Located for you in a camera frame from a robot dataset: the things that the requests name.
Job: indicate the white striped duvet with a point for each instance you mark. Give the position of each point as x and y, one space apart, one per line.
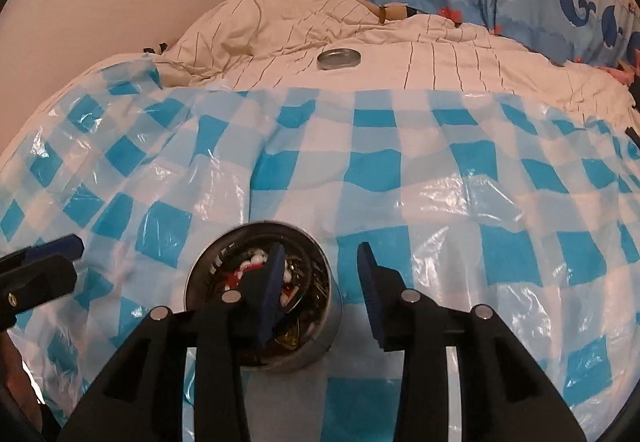
246 61

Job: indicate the blue white checkered plastic sheet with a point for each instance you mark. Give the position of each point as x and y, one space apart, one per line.
471 197

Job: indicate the brown black object on bed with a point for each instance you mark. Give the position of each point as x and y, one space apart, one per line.
391 12

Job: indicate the person's left hand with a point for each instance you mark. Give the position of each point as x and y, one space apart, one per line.
17 381

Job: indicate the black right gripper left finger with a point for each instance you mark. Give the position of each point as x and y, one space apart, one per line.
229 326

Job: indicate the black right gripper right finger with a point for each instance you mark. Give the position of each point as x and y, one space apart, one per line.
402 319

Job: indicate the round silver tin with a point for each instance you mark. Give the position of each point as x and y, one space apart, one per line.
310 308

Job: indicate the round silver tin lid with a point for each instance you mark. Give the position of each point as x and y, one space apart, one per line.
338 58

